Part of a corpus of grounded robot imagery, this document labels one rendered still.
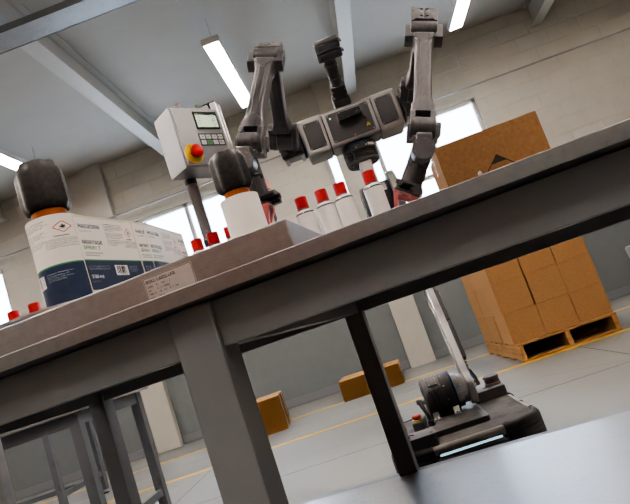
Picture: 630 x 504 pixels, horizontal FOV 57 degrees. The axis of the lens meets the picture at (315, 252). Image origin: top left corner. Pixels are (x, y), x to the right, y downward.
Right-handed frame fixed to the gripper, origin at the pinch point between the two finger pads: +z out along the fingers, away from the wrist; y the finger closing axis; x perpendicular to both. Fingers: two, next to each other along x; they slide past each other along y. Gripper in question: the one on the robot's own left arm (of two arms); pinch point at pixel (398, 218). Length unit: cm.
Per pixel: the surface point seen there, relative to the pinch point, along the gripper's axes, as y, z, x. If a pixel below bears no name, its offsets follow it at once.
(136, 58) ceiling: -323, -106, -322
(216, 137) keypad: -9, -8, -61
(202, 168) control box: -4, 3, -59
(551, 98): -578, -262, 56
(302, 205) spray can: 1.8, 4.7, -25.2
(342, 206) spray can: 2.3, 1.7, -14.7
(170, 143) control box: -1, -1, -70
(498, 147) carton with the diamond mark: -18.4, -29.9, 17.8
